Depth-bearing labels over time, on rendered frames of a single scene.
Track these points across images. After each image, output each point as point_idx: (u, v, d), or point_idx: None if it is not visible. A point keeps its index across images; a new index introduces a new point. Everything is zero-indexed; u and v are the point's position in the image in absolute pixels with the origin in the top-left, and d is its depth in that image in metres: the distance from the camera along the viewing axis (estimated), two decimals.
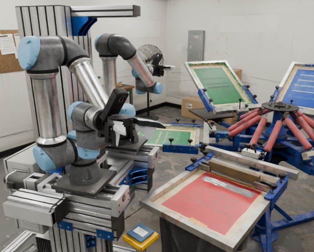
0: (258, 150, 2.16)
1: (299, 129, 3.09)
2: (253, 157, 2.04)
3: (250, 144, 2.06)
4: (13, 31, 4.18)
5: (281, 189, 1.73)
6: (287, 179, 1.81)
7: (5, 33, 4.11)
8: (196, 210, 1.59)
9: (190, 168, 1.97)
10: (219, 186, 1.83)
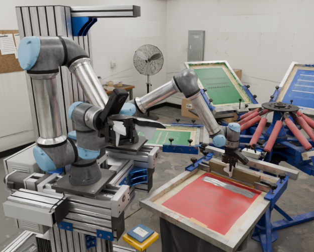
0: (258, 150, 2.16)
1: (299, 129, 3.09)
2: (253, 157, 2.04)
3: (250, 144, 2.06)
4: (13, 31, 4.18)
5: (281, 189, 1.73)
6: (287, 179, 1.81)
7: (5, 33, 4.11)
8: (196, 210, 1.59)
9: (190, 168, 1.97)
10: (219, 187, 1.83)
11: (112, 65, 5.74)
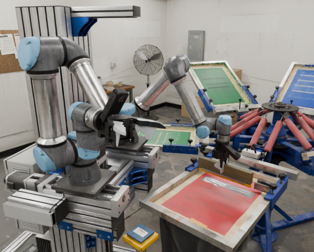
0: (258, 151, 2.16)
1: (299, 129, 3.09)
2: (253, 158, 2.04)
3: (250, 145, 2.06)
4: (13, 31, 4.18)
5: (281, 189, 1.73)
6: (287, 179, 1.81)
7: (5, 33, 4.11)
8: (196, 210, 1.59)
9: (190, 169, 1.97)
10: (219, 187, 1.83)
11: (112, 65, 5.74)
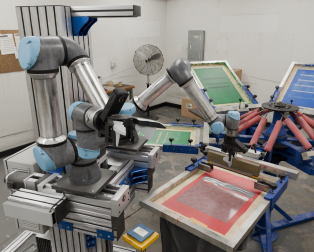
0: (258, 150, 2.16)
1: (299, 129, 3.09)
2: (253, 157, 2.04)
3: (250, 144, 2.06)
4: (13, 31, 4.18)
5: (281, 189, 1.73)
6: (287, 179, 1.81)
7: (5, 33, 4.11)
8: (196, 210, 1.59)
9: (190, 168, 1.97)
10: (219, 186, 1.83)
11: (112, 65, 5.74)
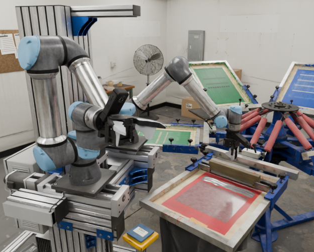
0: (258, 150, 2.16)
1: (299, 129, 3.09)
2: (253, 157, 2.04)
3: None
4: (13, 31, 4.18)
5: (281, 189, 1.73)
6: (287, 179, 1.81)
7: (5, 33, 4.11)
8: (196, 210, 1.59)
9: (190, 168, 1.97)
10: (219, 186, 1.83)
11: (112, 65, 5.74)
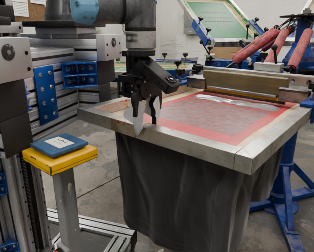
0: None
1: None
2: (273, 71, 1.32)
3: (267, 52, 1.34)
4: None
5: None
6: None
7: None
8: (178, 122, 0.87)
9: None
10: (220, 103, 1.11)
11: (97, 29, 5.02)
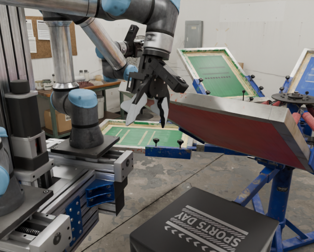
0: None
1: None
2: None
3: None
4: None
5: None
6: None
7: None
8: (203, 119, 0.99)
9: None
10: (228, 139, 1.25)
11: (101, 58, 5.22)
